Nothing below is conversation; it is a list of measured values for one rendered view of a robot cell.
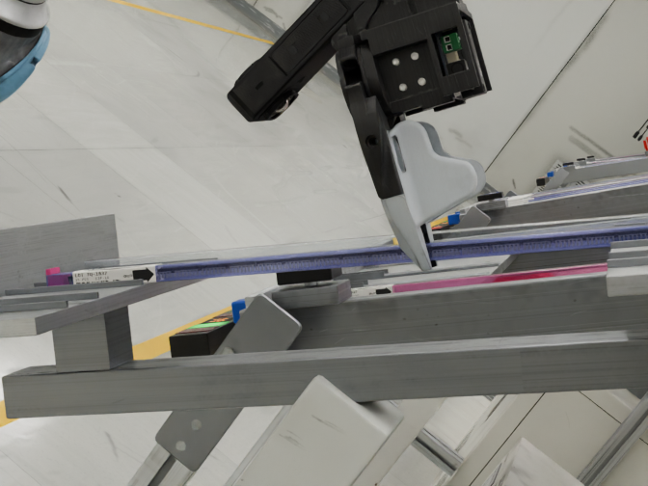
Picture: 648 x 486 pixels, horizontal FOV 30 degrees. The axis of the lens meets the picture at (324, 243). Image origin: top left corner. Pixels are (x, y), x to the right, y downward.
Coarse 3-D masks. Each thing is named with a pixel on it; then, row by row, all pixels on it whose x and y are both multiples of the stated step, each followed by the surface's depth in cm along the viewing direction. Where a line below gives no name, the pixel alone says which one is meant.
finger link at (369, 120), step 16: (352, 80) 74; (352, 96) 72; (352, 112) 72; (368, 112) 72; (368, 128) 72; (384, 128) 73; (368, 144) 73; (384, 144) 73; (368, 160) 73; (384, 160) 73; (384, 176) 73; (384, 192) 73; (400, 192) 73
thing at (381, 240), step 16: (528, 224) 85; (544, 224) 85; (560, 224) 85; (576, 224) 84; (592, 224) 84; (608, 224) 84; (624, 224) 84; (640, 224) 83; (320, 240) 90; (336, 240) 89; (352, 240) 88; (368, 240) 88; (384, 240) 88; (128, 256) 94; (144, 256) 93; (160, 256) 92; (176, 256) 92; (192, 256) 92; (208, 256) 91; (224, 256) 91; (240, 256) 91
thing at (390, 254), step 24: (456, 240) 76; (480, 240) 75; (504, 240) 75; (528, 240) 74; (552, 240) 74; (576, 240) 74; (600, 240) 73; (624, 240) 73; (168, 264) 80; (192, 264) 80; (216, 264) 79; (240, 264) 79; (264, 264) 79; (288, 264) 78; (312, 264) 78; (336, 264) 77; (360, 264) 77
